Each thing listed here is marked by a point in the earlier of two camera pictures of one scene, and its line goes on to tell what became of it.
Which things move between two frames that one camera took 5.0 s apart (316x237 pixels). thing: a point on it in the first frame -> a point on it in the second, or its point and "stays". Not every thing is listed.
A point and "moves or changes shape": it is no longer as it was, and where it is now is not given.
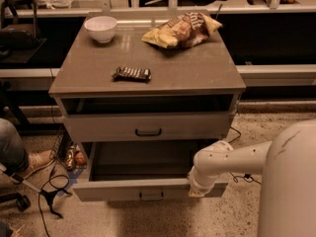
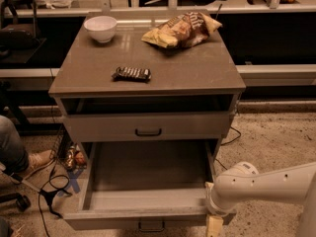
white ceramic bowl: (102, 28) stays
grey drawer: (138, 171) moves or changes shape
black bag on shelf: (20, 36) stays
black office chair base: (23, 203) stays
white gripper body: (199, 184) -> (214, 205)
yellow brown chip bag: (186, 30) stays
